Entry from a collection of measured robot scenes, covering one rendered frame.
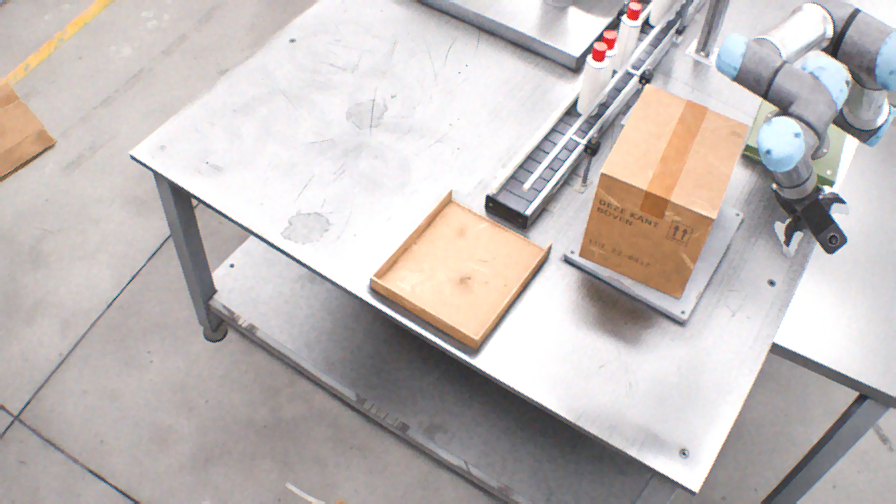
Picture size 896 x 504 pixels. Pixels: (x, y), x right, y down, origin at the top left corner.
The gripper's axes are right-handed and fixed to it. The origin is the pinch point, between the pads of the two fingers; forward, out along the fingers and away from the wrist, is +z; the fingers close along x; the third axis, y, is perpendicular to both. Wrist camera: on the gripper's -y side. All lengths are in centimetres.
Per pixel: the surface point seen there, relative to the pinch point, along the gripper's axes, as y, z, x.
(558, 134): 65, 9, 32
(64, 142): 204, -2, 187
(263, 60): 119, -24, 82
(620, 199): 27.5, -9.1, 27.5
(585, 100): 68, 9, 22
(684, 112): 40.9, -1.1, 6.1
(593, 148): 50, 2, 27
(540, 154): 60, 5, 38
